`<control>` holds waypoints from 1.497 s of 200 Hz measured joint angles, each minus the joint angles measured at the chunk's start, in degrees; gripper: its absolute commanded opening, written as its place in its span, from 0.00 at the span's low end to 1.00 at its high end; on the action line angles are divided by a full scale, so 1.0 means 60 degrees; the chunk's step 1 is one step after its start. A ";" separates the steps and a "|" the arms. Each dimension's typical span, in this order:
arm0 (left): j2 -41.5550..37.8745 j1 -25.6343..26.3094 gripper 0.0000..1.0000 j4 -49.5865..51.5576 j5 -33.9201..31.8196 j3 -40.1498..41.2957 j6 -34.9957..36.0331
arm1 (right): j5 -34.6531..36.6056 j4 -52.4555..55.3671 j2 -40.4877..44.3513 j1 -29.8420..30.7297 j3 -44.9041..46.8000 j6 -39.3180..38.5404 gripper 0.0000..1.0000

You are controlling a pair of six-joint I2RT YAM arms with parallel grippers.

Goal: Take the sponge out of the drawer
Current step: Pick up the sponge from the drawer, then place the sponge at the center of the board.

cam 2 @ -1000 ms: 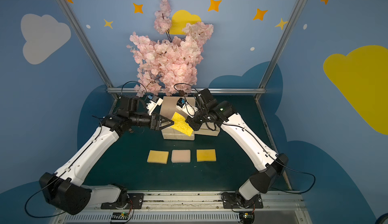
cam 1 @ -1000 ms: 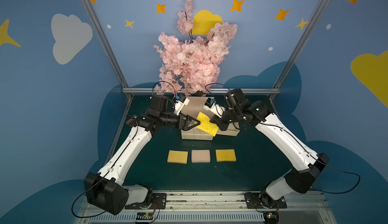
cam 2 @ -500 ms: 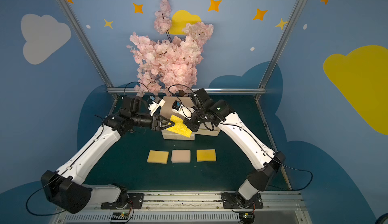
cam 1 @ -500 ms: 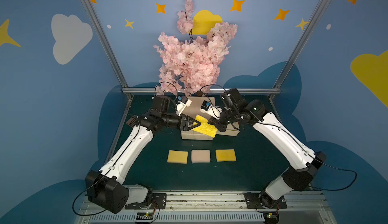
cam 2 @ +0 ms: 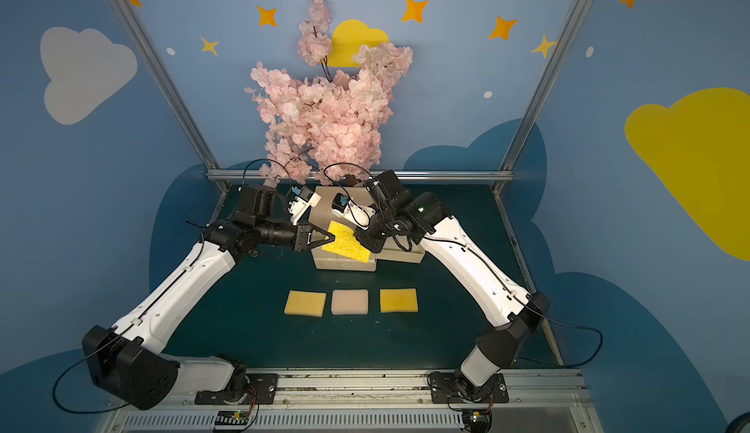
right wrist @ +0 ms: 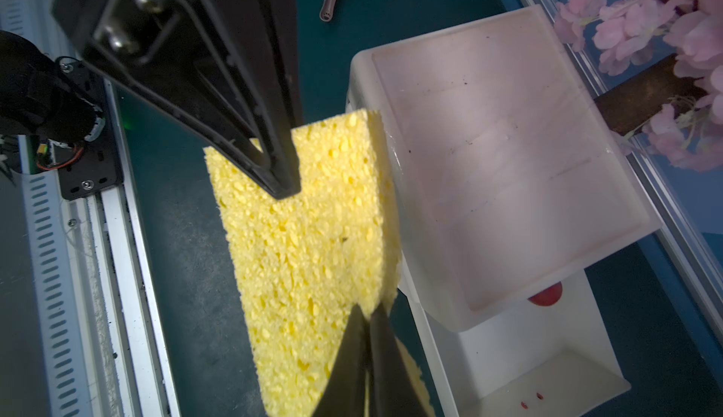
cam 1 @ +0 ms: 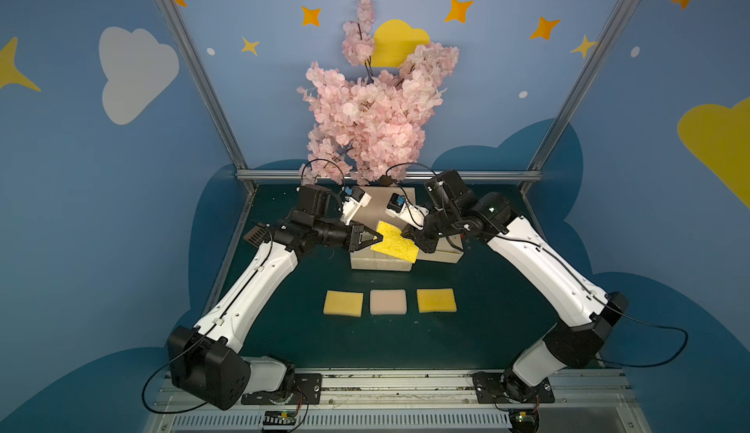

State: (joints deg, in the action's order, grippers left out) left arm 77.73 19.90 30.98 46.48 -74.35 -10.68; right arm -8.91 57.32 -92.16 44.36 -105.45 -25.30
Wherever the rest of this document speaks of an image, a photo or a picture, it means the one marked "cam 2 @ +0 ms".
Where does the white three-drawer cabinet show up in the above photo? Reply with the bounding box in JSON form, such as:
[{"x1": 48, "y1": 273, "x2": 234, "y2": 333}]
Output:
[{"x1": 309, "y1": 186, "x2": 377, "y2": 272}]

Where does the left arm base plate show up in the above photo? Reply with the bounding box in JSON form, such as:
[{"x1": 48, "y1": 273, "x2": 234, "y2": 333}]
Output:
[{"x1": 195, "y1": 372, "x2": 279, "y2": 406}]

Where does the bright yellow porous sponge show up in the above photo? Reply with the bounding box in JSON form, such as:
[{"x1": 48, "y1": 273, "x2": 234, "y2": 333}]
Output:
[{"x1": 322, "y1": 221, "x2": 371, "y2": 263}]

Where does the left aluminium frame post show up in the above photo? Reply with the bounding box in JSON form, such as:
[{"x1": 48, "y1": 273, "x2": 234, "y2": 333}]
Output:
[{"x1": 107, "y1": 0, "x2": 220, "y2": 169}]

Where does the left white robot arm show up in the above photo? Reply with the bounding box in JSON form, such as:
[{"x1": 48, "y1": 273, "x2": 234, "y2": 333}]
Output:
[{"x1": 81, "y1": 186, "x2": 335, "y2": 411}]

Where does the pink sponge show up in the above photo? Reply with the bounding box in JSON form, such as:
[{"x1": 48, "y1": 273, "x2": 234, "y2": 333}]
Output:
[{"x1": 331, "y1": 290, "x2": 369, "y2": 316}]

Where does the green circuit board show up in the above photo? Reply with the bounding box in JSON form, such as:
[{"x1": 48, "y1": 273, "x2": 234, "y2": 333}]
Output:
[{"x1": 213, "y1": 411, "x2": 250, "y2": 431}]

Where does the right aluminium frame post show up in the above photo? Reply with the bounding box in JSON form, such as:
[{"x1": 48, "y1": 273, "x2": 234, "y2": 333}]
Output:
[{"x1": 498, "y1": 0, "x2": 595, "y2": 182}]

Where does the pale yellow foam sponge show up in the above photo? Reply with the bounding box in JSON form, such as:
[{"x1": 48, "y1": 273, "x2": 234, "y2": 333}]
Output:
[{"x1": 284, "y1": 290, "x2": 327, "y2": 318}]

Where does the aluminium frame post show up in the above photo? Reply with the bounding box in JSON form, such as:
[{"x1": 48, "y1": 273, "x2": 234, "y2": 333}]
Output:
[
  {"x1": 107, "y1": 0, "x2": 220, "y2": 169},
  {"x1": 498, "y1": 0, "x2": 595, "y2": 182}
]

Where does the aluminium mounting rail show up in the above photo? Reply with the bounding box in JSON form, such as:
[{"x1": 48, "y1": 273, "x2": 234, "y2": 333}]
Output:
[{"x1": 97, "y1": 370, "x2": 604, "y2": 432}]

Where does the rear aluminium frame bar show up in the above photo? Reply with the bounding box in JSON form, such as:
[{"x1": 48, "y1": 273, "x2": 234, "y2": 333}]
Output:
[{"x1": 206, "y1": 169, "x2": 514, "y2": 184}]

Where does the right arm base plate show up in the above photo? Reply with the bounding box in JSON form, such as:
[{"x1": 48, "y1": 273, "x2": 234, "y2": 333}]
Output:
[{"x1": 427, "y1": 372, "x2": 509, "y2": 405}]

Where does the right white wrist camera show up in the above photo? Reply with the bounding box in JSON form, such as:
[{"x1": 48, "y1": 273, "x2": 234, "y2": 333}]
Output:
[{"x1": 331, "y1": 193, "x2": 375, "y2": 229}]

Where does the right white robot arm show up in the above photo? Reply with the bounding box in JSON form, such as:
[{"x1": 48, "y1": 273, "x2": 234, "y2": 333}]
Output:
[{"x1": 331, "y1": 170, "x2": 550, "y2": 403}]

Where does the pink cherry blossom tree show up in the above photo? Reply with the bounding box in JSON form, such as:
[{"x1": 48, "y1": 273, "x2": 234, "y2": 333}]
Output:
[{"x1": 246, "y1": 0, "x2": 413, "y2": 187}]

